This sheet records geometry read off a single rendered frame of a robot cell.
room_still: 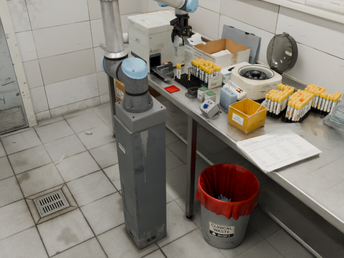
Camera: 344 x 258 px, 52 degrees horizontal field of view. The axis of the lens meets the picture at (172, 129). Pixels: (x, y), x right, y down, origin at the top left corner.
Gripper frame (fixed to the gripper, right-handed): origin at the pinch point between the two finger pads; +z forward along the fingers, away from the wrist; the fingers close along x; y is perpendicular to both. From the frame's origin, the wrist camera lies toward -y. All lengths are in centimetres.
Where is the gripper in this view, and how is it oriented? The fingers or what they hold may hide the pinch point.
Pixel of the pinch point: (179, 47)
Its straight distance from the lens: 208.2
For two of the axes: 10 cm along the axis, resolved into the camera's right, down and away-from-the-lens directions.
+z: 0.0, 8.3, 5.5
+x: 8.8, -2.6, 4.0
